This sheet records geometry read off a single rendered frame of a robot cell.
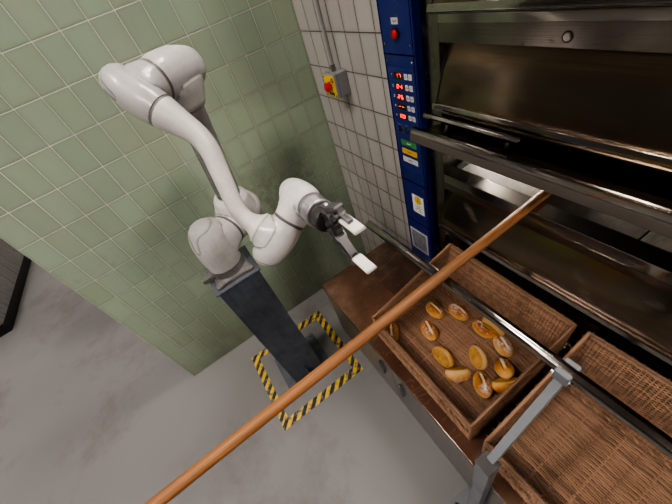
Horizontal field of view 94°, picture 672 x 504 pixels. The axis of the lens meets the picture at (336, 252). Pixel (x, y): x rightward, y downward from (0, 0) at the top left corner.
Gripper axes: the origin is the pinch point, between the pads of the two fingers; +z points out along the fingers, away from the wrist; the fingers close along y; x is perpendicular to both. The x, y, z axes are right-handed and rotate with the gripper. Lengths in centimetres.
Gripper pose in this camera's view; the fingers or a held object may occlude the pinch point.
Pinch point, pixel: (364, 249)
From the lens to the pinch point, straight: 74.8
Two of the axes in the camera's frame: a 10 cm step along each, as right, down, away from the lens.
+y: 2.7, 6.8, 6.9
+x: -8.0, 5.5, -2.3
